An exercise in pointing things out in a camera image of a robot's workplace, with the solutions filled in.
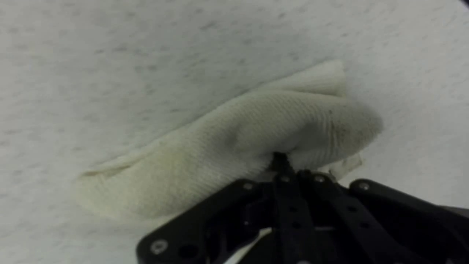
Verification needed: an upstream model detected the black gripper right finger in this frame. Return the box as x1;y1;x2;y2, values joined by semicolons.
286;167;469;264

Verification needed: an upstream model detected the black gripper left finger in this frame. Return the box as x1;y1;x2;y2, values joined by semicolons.
135;151;290;264

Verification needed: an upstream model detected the beige cloth towel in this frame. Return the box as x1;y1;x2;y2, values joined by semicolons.
73;59;386;224

